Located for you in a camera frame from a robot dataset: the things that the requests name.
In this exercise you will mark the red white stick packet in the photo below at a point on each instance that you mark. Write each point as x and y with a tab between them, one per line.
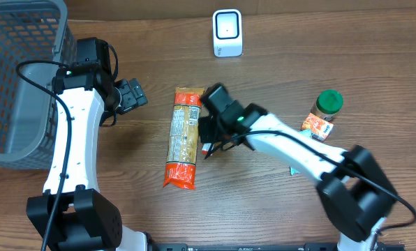
205	148

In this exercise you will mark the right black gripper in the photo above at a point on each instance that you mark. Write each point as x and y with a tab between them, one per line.
204	137

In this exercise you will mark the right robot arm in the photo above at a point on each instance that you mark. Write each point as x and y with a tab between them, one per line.
355	193

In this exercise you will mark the green lid white jar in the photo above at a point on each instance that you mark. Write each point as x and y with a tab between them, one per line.
327	104

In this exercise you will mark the grey plastic mesh basket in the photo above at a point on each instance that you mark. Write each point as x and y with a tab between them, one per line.
35	31

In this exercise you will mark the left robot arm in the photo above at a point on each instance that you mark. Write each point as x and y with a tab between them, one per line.
71	213

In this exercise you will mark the teal snack packet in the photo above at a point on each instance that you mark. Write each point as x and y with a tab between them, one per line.
306	133

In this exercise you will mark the white barcode scanner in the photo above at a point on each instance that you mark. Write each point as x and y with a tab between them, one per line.
227	33

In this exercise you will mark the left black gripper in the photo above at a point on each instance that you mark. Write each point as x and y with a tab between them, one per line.
132	96

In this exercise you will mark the orange noodle packet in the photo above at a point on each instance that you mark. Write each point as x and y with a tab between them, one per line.
180	164

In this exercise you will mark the small orange white box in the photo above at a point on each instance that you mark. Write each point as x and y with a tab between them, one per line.
320	128

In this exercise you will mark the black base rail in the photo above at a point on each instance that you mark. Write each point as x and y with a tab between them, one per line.
185	247

